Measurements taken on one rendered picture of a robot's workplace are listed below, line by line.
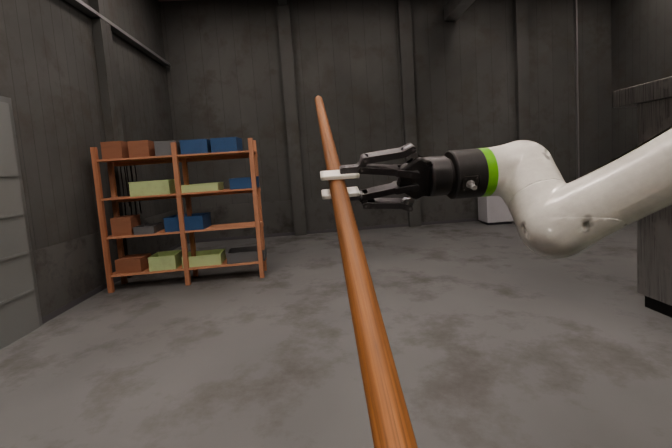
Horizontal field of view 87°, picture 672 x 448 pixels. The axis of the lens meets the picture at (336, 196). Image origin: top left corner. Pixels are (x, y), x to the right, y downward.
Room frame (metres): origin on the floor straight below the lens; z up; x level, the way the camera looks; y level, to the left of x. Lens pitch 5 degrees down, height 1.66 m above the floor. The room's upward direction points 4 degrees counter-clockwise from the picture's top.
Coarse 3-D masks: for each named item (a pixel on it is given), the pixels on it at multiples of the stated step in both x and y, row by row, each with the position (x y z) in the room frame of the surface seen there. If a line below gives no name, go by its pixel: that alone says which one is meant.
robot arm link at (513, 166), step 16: (512, 144) 0.66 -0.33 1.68; (528, 144) 0.64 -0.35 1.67; (496, 160) 0.63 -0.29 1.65; (512, 160) 0.63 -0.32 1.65; (528, 160) 0.62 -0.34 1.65; (544, 160) 0.62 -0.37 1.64; (496, 176) 0.63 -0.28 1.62; (512, 176) 0.62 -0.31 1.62; (528, 176) 0.60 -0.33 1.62; (544, 176) 0.59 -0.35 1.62; (560, 176) 0.60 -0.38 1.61; (496, 192) 0.64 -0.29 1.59; (512, 192) 0.62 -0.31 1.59
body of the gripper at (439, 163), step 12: (420, 156) 0.65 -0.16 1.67; (432, 156) 0.66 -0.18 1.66; (444, 156) 0.65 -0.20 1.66; (408, 168) 0.64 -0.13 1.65; (420, 168) 0.65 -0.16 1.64; (432, 168) 0.63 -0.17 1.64; (444, 168) 0.63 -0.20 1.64; (408, 180) 0.65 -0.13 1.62; (420, 180) 0.65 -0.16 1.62; (432, 180) 0.63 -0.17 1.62; (444, 180) 0.63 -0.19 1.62; (408, 192) 0.66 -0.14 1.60; (420, 192) 0.66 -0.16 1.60; (432, 192) 0.64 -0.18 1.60; (444, 192) 0.64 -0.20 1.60
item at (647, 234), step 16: (656, 80) 3.37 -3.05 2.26; (624, 96) 3.71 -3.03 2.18; (640, 96) 3.53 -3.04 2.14; (656, 96) 3.36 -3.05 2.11; (640, 112) 3.56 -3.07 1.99; (656, 112) 3.40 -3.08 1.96; (640, 128) 3.56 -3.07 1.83; (656, 128) 3.40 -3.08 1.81; (640, 144) 3.56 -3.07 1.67; (640, 224) 3.56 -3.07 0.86; (656, 224) 3.39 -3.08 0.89; (640, 240) 3.56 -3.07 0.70; (656, 240) 3.39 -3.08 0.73; (640, 256) 3.56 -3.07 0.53; (656, 256) 3.39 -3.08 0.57; (640, 272) 3.56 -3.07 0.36; (656, 272) 3.39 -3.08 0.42; (640, 288) 3.56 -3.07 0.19; (656, 288) 3.39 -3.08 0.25; (656, 304) 3.44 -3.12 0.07
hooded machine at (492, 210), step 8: (480, 200) 8.85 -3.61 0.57; (488, 200) 8.48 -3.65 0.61; (496, 200) 8.48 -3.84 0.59; (480, 208) 8.87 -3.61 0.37; (488, 208) 8.48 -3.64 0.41; (496, 208) 8.48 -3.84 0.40; (504, 208) 8.48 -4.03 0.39; (480, 216) 8.89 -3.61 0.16; (488, 216) 8.48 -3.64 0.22; (496, 216) 8.48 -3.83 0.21; (504, 216) 8.48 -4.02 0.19; (488, 224) 8.52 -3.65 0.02; (496, 224) 8.52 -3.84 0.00
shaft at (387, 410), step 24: (336, 168) 0.69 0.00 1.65; (336, 192) 0.59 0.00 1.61; (336, 216) 0.53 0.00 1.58; (360, 240) 0.46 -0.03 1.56; (360, 264) 0.41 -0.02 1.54; (360, 288) 0.37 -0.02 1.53; (360, 312) 0.34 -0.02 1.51; (360, 336) 0.31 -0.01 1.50; (384, 336) 0.31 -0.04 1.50; (360, 360) 0.30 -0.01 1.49; (384, 360) 0.28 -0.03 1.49; (384, 384) 0.26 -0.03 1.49; (384, 408) 0.25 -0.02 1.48; (384, 432) 0.23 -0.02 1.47; (408, 432) 0.23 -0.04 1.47
